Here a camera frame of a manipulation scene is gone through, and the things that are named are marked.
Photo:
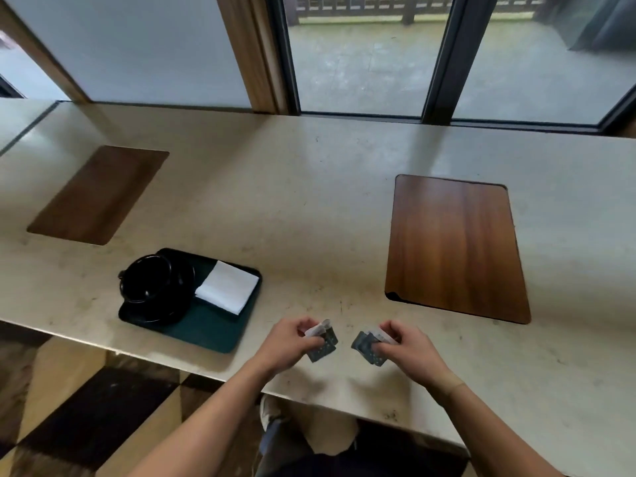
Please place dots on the person's left hand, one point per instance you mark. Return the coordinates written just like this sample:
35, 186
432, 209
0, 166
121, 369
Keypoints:
283, 345

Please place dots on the person's right hand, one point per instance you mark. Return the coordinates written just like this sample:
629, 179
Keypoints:
410, 350

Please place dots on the person's left fingers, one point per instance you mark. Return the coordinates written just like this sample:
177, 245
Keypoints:
310, 328

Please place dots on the person's right fingers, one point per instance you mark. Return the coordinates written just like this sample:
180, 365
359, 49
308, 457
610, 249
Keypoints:
386, 342

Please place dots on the grey sachet packets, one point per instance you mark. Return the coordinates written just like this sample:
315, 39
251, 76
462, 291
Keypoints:
323, 342
367, 346

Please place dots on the person's right forearm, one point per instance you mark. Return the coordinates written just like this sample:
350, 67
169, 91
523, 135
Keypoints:
497, 432

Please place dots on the person's left forearm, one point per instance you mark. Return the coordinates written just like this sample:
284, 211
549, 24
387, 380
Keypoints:
198, 427

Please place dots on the white folded napkin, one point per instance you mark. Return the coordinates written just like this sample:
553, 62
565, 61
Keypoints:
227, 287

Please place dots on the person's white shoe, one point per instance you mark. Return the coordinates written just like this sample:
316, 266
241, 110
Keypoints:
271, 414

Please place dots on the dark green serving tray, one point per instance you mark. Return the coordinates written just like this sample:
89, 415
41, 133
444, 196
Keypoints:
208, 312

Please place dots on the person's legs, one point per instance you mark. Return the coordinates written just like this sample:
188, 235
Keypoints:
357, 447

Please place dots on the large wooden placemat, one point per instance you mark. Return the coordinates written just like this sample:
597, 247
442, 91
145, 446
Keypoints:
454, 248

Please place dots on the black saucer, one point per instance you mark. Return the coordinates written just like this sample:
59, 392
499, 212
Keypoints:
164, 298

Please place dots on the black cup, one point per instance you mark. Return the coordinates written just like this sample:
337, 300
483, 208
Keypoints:
151, 283

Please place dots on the narrow wooden placemat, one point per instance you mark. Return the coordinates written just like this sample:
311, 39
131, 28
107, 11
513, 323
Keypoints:
99, 193

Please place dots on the wooden pillar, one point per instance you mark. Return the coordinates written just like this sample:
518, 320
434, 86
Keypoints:
253, 49

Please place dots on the balcony railing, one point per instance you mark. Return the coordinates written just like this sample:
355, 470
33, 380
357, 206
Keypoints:
412, 4

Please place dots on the grey curtain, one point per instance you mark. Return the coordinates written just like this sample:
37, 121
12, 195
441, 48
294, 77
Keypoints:
591, 19

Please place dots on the dark sliding door frame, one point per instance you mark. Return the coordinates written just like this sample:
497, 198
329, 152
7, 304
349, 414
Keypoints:
442, 59

